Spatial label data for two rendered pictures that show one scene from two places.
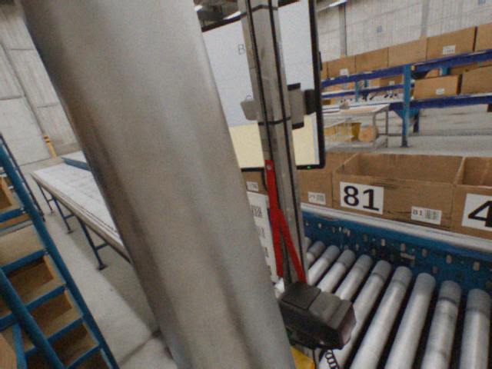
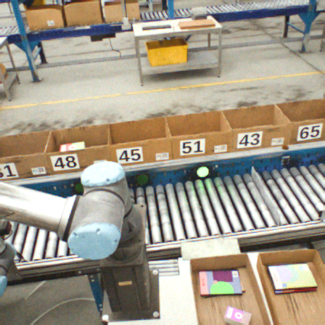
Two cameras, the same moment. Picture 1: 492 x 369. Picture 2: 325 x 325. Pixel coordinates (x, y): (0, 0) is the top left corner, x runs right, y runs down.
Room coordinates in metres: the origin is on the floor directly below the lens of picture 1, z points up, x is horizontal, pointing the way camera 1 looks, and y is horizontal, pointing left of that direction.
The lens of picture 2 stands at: (-1.05, 0.35, 2.19)
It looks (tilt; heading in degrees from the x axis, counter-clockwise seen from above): 35 degrees down; 309
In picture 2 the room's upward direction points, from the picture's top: 5 degrees counter-clockwise
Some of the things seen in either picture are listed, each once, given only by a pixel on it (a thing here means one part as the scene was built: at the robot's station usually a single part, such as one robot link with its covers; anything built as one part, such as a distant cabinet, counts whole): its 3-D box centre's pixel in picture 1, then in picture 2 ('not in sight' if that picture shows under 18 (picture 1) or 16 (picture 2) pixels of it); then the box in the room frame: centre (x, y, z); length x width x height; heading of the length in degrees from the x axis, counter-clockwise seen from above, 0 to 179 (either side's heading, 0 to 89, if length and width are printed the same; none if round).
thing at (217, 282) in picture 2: not in sight; (219, 282); (-0.58, -0.57, 0.78); 0.19 x 0.14 x 0.02; 35
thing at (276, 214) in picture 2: not in sight; (264, 194); (-0.50, -1.27, 0.76); 0.46 x 0.01 x 0.09; 134
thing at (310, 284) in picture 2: not in sight; (291, 276); (-0.85, -0.77, 0.79); 0.19 x 0.14 x 0.02; 38
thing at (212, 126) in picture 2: not in sight; (197, 134); (0.04, -1.38, 0.96); 0.39 x 0.29 x 0.17; 44
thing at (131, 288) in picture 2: not in sight; (127, 273); (-0.27, -0.30, 0.91); 0.26 x 0.26 x 0.33; 38
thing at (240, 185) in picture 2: not in sight; (248, 201); (-0.43, -1.20, 0.72); 0.52 x 0.05 x 0.05; 134
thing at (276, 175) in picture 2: not in sight; (289, 195); (-0.62, -1.38, 0.72); 0.52 x 0.05 x 0.05; 134
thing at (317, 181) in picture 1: (308, 175); not in sight; (1.18, -0.30, 0.96); 0.39 x 0.29 x 0.17; 43
